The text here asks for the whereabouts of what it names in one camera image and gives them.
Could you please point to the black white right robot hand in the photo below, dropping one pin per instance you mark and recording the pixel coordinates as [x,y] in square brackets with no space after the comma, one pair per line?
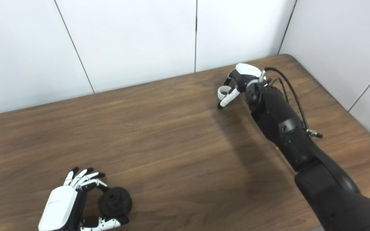
[246,70]

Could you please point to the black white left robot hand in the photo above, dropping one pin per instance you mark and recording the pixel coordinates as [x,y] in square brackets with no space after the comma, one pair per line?
[58,208]

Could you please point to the round black plastic part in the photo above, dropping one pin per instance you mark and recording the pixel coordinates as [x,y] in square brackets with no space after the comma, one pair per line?
[116,202]

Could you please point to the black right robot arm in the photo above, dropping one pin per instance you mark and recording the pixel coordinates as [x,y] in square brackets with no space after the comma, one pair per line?
[300,144]

